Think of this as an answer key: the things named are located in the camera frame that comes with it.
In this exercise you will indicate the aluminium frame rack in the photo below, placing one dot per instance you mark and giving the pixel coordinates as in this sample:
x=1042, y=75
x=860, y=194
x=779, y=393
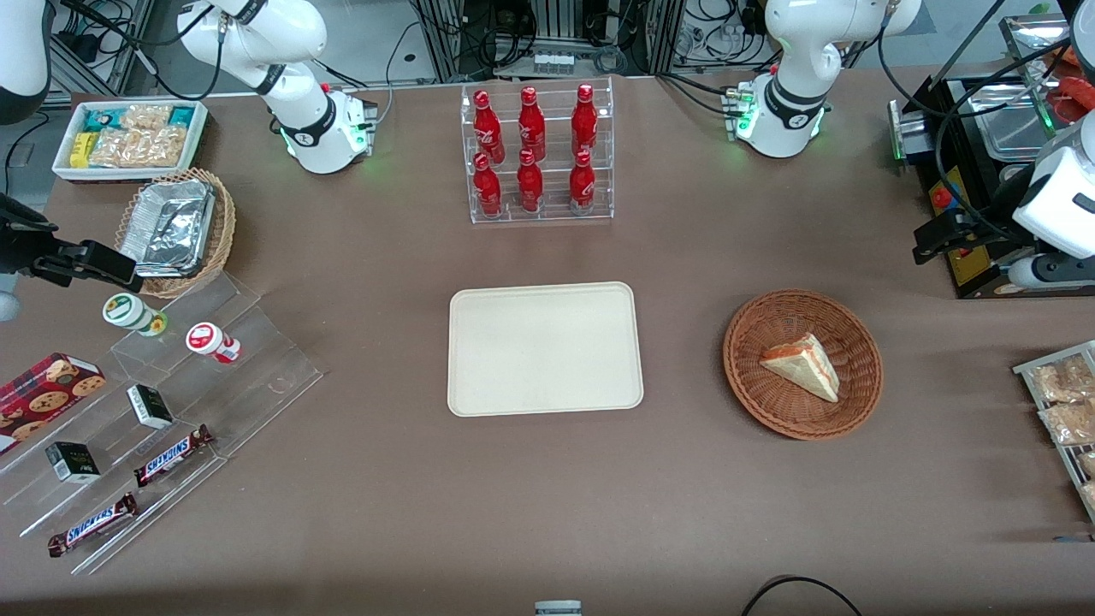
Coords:
x=440, y=38

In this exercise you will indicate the black hot food display case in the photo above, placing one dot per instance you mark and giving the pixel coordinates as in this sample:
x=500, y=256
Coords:
x=962, y=128

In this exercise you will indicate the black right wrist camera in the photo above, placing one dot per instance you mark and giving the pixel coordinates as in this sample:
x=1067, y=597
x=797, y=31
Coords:
x=21, y=235

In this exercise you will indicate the clear cracker bag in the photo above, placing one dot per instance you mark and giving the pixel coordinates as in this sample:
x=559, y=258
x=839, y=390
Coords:
x=147, y=115
x=141, y=147

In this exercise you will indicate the small black box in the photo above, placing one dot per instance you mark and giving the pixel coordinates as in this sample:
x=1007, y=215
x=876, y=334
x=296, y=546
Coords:
x=73, y=462
x=150, y=407

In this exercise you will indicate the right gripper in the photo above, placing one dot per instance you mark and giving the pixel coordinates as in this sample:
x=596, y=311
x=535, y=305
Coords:
x=19, y=249

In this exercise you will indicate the steel food pan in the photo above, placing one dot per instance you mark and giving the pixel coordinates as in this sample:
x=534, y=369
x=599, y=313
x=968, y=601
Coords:
x=1009, y=124

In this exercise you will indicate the green lid yogurt bottle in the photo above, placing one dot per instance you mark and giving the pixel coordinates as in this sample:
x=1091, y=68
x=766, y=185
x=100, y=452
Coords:
x=130, y=312

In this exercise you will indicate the aluminium foil container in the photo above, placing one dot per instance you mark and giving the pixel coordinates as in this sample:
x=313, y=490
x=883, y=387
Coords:
x=171, y=227

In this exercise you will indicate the grey device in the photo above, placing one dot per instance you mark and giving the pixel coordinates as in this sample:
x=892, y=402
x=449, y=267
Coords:
x=558, y=608

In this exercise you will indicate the white plastic snack bin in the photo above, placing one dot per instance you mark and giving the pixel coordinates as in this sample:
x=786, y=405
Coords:
x=198, y=128

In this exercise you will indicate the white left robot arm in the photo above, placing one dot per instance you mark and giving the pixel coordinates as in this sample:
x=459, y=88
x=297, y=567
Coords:
x=787, y=85

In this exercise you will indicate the clear fried snack bag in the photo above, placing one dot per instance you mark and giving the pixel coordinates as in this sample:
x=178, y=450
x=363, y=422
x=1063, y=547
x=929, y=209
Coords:
x=1065, y=381
x=1071, y=423
x=1090, y=496
x=1087, y=464

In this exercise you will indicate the white power strip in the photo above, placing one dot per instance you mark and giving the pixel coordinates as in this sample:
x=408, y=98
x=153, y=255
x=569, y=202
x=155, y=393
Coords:
x=553, y=62

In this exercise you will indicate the red tartan cookie box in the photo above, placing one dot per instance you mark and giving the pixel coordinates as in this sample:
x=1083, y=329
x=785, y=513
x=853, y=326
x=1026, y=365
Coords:
x=43, y=393

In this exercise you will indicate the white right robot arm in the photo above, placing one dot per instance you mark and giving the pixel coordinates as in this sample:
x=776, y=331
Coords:
x=299, y=111

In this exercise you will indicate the triangular sandwich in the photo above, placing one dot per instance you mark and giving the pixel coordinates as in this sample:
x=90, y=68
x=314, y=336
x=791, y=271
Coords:
x=804, y=368

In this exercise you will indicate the red cola bottle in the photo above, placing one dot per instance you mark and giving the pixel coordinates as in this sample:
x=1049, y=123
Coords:
x=487, y=128
x=584, y=124
x=531, y=127
x=488, y=190
x=530, y=186
x=583, y=186

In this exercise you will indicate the brown wicker basket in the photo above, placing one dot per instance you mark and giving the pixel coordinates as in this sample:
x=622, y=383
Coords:
x=770, y=411

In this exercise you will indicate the cream plastic tray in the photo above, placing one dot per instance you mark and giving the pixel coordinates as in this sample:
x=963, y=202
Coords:
x=543, y=351

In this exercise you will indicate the light wicker basket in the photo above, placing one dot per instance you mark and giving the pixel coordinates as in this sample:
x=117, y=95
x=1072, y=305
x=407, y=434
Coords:
x=224, y=222

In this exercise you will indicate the red lid yogurt bottle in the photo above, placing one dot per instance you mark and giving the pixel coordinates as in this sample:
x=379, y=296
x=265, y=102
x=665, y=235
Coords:
x=208, y=340

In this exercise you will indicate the teal snack packet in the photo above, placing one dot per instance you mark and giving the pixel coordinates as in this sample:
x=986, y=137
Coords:
x=100, y=119
x=181, y=115

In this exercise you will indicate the tray of packaged crackers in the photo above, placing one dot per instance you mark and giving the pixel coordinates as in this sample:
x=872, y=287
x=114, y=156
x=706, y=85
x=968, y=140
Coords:
x=1026, y=370

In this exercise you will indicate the clear acrylic bottle rack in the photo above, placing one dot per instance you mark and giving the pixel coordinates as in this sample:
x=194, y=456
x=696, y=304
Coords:
x=552, y=214

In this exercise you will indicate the brown Snickers bar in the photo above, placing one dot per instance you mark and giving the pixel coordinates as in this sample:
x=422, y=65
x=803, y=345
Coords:
x=90, y=524
x=171, y=455

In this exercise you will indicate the clear acrylic stepped shelf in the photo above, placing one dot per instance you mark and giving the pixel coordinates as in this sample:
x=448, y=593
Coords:
x=265, y=376

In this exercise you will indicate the yellow snack packet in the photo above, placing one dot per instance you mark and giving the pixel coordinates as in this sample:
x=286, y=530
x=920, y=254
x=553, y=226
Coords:
x=82, y=149

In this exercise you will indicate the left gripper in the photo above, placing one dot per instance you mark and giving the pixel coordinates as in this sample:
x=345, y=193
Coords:
x=991, y=230

